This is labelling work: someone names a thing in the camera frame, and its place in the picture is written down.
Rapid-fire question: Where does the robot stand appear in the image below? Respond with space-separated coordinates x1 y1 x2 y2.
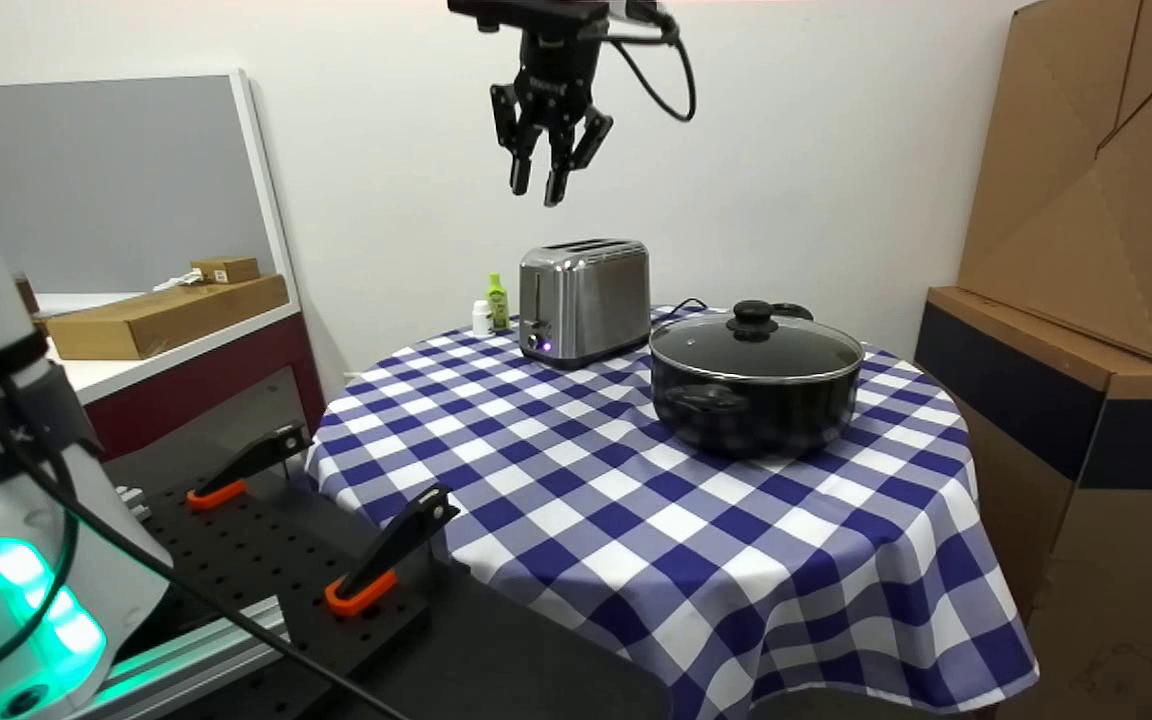
64 438 673 720

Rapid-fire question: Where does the blue white checkered tablecloth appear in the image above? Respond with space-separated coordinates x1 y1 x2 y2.
305 304 1041 717

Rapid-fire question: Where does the stack of flat cardboard boxes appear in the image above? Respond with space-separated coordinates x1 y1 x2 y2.
43 256 291 362

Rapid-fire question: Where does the white desk with red front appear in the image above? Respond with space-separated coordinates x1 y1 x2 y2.
34 288 328 463

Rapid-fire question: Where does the stack of large cardboard boxes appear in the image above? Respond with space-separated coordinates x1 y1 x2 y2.
913 0 1152 720

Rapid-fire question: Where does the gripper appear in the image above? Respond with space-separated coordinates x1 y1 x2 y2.
490 28 615 209

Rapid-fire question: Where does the black cooking pot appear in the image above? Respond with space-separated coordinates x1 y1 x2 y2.
647 299 866 462

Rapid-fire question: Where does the black clamp with orange grip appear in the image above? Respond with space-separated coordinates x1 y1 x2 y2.
323 484 461 618
185 422 310 512

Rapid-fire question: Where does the glass pot lid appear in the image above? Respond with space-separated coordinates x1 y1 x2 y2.
648 299 866 384

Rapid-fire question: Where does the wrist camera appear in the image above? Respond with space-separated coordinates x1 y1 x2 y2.
447 0 678 32

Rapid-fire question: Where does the silver toaster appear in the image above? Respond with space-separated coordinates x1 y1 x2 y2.
518 238 653 372

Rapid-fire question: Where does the grey partition panel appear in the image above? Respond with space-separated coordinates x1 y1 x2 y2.
0 69 299 297

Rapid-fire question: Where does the black cable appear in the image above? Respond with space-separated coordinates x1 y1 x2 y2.
650 296 713 327
56 490 413 720

